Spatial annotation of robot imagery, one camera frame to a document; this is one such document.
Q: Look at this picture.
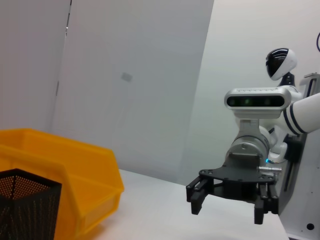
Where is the black and white robot head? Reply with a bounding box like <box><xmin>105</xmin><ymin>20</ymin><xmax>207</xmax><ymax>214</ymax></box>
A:
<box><xmin>264</xmin><ymin>48</ymin><xmax>298</xmax><ymax>87</ymax></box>

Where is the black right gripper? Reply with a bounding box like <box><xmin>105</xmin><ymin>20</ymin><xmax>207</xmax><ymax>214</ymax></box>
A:
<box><xmin>186</xmin><ymin>152</ymin><xmax>279</xmax><ymax>225</ymax></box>

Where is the black mesh pen holder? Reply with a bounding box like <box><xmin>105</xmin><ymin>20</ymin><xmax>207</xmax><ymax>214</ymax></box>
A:
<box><xmin>0</xmin><ymin>168</ymin><xmax>63</xmax><ymax>240</ymax></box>

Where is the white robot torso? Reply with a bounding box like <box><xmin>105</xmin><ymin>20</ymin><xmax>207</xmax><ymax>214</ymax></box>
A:
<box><xmin>274</xmin><ymin>72</ymin><xmax>320</xmax><ymax>240</ymax></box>

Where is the right arm plug with cable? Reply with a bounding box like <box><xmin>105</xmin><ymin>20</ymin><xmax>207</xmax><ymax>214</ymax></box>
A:
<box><xmin>258</xmin><ymin>166</ymin><xmax>283</xmax><ymax>174</ymax></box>

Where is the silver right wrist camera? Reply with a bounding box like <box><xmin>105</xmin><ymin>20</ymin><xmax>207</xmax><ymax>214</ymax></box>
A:
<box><xmin>224</xmin><ymin>87</ymin><xmax>293</xmax><ymax>137</ymax></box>

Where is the yellow plastic storage bin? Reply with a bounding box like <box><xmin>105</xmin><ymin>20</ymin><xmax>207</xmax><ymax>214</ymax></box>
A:
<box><xmin>0</xmin><ymin>128</ymin><xmax>125</xmax><ymax>240</ymax></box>

